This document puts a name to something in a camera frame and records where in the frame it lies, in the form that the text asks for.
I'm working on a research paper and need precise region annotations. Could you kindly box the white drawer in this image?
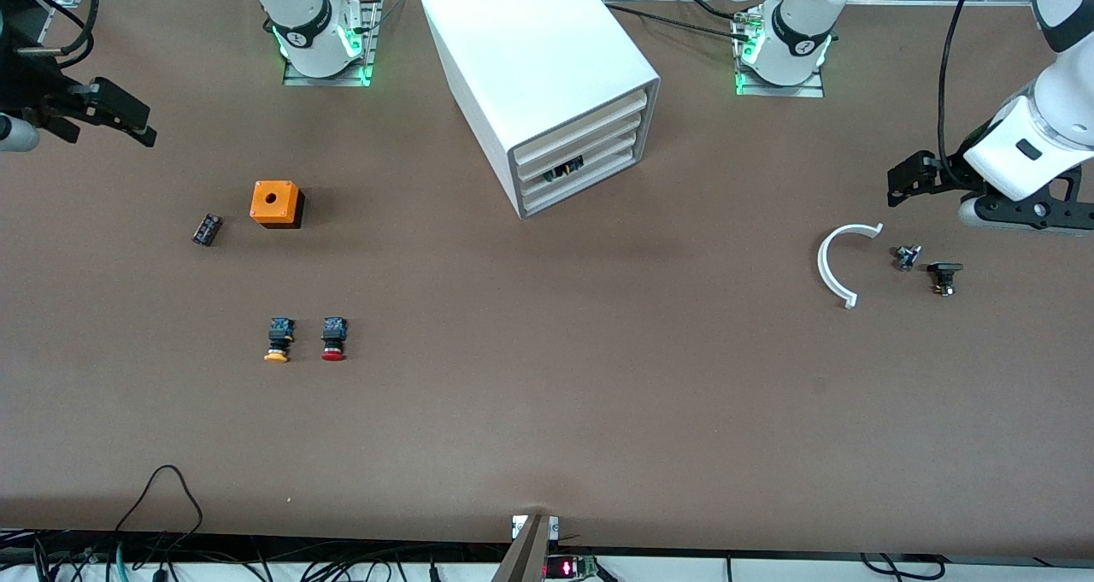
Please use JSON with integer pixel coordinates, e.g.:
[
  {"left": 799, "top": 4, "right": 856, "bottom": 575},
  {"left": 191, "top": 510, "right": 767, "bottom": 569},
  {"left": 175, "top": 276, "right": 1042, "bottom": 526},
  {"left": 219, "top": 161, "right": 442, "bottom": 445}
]
[{"left": 520, "top": 131, "right": 640, "bottom": 195}]

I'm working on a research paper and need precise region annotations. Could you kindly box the yellow push button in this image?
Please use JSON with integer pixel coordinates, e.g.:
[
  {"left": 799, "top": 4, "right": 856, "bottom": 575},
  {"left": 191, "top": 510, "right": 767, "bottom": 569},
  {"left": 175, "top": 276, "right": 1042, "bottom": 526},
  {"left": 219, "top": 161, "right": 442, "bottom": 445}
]
[{"left": 263, "top": 316, "right": 296, "bottom": 364}]

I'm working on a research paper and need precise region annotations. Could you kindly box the red push button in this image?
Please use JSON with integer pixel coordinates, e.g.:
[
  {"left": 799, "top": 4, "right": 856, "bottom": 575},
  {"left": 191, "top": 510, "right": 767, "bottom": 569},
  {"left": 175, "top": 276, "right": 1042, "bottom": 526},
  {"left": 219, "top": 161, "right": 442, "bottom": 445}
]
[{"left": 321, "top": 316, "right": 349, "bottom": 363}]

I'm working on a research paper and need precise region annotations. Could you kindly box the white drawer cabinet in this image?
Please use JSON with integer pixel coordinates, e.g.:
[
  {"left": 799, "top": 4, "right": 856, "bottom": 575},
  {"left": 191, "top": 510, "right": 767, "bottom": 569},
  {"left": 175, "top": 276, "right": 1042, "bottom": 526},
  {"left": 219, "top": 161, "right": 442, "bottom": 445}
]
[{"left": 421, "top": 0, "right": 662, "bottom": 220}]

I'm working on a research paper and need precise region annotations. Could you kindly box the white curved plastic arc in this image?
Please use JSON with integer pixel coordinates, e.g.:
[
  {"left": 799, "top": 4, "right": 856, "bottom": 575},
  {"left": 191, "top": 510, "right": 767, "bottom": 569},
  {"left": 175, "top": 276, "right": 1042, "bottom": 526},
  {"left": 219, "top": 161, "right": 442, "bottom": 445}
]
[{"left": 817, "top": 222, "right": 885, "bottom": 310}]

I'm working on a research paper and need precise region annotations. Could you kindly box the orange box with hole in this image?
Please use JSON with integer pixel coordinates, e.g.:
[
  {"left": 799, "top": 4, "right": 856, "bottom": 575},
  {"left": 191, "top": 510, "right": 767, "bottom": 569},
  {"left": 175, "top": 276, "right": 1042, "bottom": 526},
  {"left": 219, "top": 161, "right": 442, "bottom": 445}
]
[{"left": 250, "top": 180, "right": 306, "bottom": 230}]

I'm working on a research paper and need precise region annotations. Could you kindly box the small device with red light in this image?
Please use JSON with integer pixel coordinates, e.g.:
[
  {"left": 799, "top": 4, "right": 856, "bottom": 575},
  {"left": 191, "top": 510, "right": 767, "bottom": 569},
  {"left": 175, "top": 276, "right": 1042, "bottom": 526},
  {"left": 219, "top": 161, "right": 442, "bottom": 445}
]
[{"left": 544, "top": 555, "right": 599, "bottom": 579}]

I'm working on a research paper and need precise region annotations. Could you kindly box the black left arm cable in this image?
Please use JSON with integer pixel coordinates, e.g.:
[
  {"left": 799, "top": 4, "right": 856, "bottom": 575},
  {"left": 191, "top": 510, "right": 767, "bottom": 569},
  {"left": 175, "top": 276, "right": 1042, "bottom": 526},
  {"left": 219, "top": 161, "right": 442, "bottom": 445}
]
[{"left": 938, "top": 0, "right": 984, "bottom": 166}]

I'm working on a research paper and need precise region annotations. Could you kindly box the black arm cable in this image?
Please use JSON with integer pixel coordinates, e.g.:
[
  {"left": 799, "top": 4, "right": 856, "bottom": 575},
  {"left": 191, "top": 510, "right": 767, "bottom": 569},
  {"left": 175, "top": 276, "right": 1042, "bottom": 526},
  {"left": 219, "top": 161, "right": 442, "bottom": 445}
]
[
  {"left": 938, "top": 0, "right": 984, "bottom": 166},
  {"left": 51, "top": 0, "right": 103, "bottom": 57}
]

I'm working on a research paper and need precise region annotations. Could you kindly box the small black switch part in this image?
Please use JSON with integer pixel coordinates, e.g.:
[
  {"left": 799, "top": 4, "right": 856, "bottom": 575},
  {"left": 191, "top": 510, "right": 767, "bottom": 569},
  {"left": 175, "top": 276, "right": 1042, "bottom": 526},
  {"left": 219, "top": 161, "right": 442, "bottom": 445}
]
[{"left": 927, "top": 262, "right": 965, "bottom": 297}]

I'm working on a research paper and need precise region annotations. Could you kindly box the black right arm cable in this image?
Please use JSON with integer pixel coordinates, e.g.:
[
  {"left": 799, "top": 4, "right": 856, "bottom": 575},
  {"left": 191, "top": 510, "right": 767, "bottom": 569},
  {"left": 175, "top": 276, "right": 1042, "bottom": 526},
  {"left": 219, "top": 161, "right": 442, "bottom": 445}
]
[{"left": 51, "top": 0, "right": 103, "bottom": 57}]

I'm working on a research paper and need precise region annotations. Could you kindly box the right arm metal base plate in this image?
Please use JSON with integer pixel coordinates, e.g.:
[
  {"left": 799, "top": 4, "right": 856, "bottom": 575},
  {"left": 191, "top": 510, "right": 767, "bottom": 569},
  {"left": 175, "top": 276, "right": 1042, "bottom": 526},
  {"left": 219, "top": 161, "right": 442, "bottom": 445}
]
[{"left": 282, "top": 0, "right": 381, "bottom": 87}]

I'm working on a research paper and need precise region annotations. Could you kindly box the black cable on table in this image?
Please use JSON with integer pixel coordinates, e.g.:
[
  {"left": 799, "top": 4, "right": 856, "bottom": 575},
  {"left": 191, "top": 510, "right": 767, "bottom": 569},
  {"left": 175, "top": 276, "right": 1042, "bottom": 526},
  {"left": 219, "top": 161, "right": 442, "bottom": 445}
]
[{"left": 605, "top": 3, "right": 753, "bottom": 43}]

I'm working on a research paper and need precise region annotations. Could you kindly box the thin black looped cable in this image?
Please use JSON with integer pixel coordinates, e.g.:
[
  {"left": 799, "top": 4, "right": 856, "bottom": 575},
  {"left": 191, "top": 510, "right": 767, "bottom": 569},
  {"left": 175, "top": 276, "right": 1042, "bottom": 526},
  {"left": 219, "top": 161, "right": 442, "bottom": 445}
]
[{"left": 114, "top": 465, "right": 204, "bottom": 536}]

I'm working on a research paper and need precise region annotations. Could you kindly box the black cable under table edge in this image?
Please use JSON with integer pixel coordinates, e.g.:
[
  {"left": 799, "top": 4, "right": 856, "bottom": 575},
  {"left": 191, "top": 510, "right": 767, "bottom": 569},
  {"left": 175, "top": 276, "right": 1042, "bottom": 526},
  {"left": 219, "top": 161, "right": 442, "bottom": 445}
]
[{"left": 859, "top": 552, "right": 945, "bottom": 580}]

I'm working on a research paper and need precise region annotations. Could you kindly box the camera mount post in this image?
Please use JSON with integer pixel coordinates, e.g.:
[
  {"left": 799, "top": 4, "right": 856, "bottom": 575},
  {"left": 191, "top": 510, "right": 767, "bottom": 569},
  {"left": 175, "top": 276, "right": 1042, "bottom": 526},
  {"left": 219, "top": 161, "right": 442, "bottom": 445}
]
[{"left": 491, "top": 514, "right": 561, "bottom": 582}]

